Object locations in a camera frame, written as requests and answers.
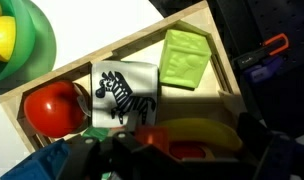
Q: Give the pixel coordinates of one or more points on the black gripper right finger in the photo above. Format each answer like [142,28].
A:
[268,156]

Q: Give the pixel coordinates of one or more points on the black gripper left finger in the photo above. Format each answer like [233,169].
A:
[88,156]

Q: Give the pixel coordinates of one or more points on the light green embossed block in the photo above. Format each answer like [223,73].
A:
[183,60]

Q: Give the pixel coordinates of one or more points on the teal block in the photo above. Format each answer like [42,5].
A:
[96,133]

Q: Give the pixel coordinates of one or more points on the blue embossed block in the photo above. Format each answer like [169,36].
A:
[38,163]

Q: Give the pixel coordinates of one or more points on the orange soft block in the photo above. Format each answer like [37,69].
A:
[152,137]

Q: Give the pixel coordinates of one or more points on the wooden tray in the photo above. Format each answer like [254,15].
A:
[188,106]

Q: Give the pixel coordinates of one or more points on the black pegboard platform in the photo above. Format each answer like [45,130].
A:
[278,100]

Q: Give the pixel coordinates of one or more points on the red toy tomato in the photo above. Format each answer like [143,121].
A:
[53,108]

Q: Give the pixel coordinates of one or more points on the yellow toy banana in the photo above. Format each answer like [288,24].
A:
[205,131]

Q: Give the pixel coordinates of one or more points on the white zebra print cube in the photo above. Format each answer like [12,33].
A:
[125,93]

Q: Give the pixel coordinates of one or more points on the purple clamp with orange lever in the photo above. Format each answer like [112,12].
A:
[263,66]

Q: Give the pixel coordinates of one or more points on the green plastic bowl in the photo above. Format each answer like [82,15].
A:
[35,50]

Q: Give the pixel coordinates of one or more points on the orange toy fruit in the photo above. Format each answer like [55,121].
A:
[3,38]

